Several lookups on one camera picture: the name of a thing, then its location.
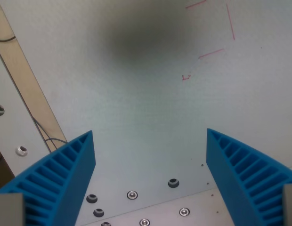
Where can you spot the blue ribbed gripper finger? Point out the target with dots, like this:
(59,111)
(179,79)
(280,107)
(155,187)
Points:
(233,179)
(66,179)

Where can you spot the silver socket head screw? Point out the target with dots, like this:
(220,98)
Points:
(132,195)
(144,222)
(184,211)

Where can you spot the brown cardboard box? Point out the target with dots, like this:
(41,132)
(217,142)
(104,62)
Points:
(2,169)

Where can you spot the grey metal plate with holes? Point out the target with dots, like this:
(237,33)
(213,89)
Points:
(11,127)

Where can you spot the light aluminium base plate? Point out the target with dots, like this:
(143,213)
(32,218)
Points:
(160,214)

